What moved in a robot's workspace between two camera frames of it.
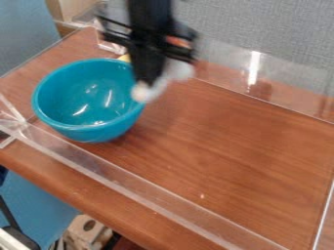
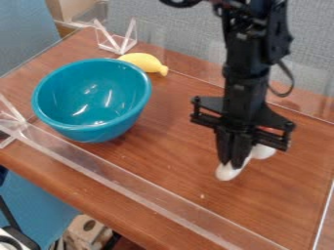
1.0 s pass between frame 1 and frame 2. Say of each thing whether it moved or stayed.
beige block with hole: stayed
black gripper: moved
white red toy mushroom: moved
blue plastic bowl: stayed
